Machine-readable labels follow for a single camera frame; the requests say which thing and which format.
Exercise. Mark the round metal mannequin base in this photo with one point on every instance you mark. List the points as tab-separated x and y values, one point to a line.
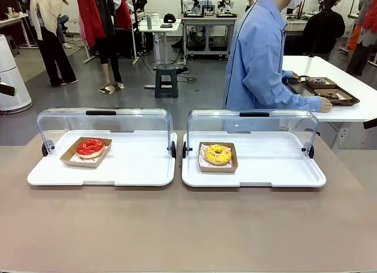
107	89

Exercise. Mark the white paper liner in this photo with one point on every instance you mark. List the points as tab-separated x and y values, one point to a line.
341	93
75	159
201	162

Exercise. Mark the grey plastic step stool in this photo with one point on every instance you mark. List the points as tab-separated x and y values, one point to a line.
166	84

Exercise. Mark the person's left hand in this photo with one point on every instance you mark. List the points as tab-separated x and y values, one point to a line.
291	75

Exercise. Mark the seated person in black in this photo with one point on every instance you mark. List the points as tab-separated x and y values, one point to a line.
324	28

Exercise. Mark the purple white-drizzled donut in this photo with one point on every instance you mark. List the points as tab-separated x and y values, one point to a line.
319	81

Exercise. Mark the white side table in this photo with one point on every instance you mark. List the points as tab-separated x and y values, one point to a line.
11	19

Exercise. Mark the black lid hinge knob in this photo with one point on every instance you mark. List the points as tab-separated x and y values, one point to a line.
173	149
311	152
45	149
184	149

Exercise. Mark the chocolate sprinkled donut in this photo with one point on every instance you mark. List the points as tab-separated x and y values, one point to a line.
328	96

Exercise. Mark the small white background robot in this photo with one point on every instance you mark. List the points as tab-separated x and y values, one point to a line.
226	0
190	0

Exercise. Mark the black serving tray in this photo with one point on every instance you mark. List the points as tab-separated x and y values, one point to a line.
303	90

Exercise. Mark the yellow donut in paper tray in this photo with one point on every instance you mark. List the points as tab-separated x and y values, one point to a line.
218	169

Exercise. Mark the person in blue shirt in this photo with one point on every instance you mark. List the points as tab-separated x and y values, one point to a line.
253	63

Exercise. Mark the grey-blue bottle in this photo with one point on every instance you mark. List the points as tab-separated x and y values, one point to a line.
149	21

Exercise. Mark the white standing desk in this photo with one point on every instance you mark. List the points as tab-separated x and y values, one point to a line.
159	26

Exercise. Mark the person's right forearm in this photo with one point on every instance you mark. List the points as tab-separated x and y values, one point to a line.
294	100

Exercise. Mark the yellow sprinkled donut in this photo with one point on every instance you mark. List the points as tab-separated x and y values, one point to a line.
210	156

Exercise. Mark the clear plastic tray lid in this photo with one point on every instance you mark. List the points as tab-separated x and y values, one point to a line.
279	122
138	119

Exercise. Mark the red glazed donut in tray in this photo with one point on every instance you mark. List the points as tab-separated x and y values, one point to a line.
79	164

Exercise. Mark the black cap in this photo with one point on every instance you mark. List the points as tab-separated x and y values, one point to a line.
170	18

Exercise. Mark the white plastic display tray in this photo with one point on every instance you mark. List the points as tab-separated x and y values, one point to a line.
265	167
141	167

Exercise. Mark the robot station table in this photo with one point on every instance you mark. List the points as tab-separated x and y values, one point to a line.
206	19

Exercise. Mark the white air purifier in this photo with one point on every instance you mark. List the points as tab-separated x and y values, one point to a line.
14	78

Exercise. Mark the white background workbench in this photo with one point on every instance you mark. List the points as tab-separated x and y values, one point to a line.
294	25

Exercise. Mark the person's right hand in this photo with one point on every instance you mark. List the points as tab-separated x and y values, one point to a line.
326	105

